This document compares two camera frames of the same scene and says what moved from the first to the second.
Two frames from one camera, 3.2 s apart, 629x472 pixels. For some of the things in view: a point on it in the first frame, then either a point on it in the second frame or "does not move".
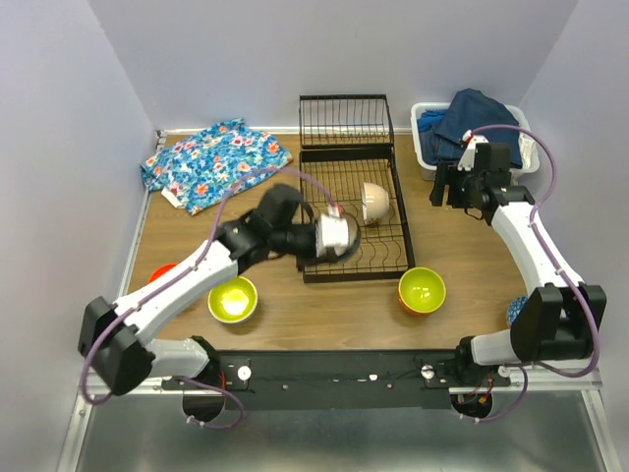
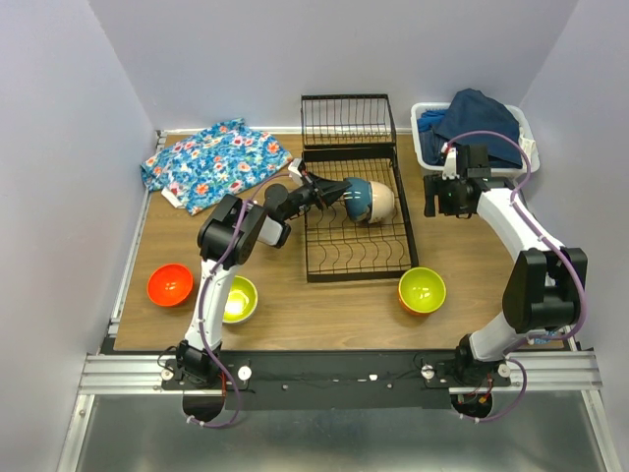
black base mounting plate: (337, 380) does not move
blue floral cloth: (201, 171) does not move
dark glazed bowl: (354, 241) to (359, 200)
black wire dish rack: (346, 160) does not move
